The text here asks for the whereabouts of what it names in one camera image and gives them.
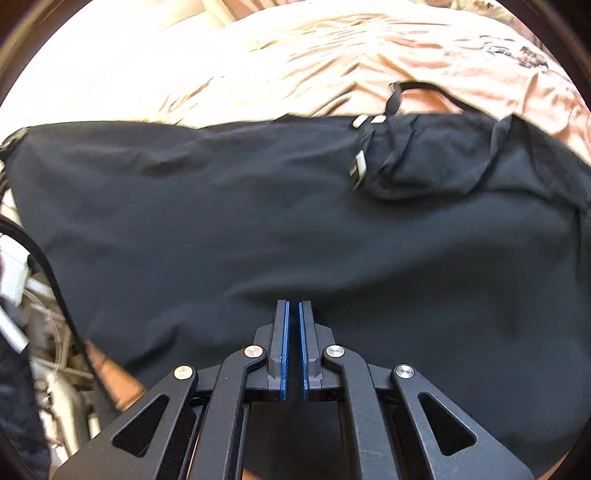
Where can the black pants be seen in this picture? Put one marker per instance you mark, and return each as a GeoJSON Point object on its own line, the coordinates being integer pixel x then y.
{"type": "Point", "coordinates": [231, 207]}

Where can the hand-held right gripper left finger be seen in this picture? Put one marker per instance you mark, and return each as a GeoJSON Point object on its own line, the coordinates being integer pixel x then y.
{"type": "Point", "coordinates": [285, 350]}

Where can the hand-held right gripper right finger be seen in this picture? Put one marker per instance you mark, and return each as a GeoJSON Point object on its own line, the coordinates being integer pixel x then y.
{"type": "Point", "coordinates": [303, 350]}

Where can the white duvet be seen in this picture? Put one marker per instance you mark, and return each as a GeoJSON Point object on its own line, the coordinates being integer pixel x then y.
{"type": "Point", "coordinates": [115, 60]}

